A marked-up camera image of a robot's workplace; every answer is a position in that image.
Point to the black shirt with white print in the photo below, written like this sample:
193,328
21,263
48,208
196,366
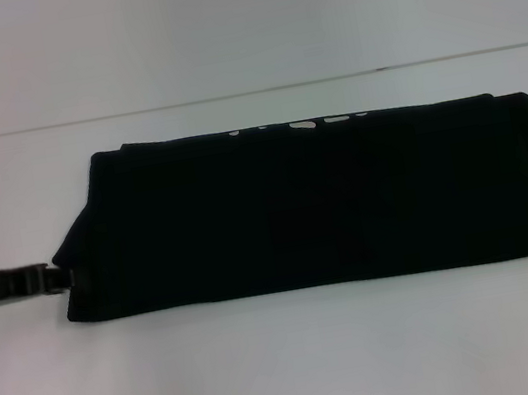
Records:
295,202

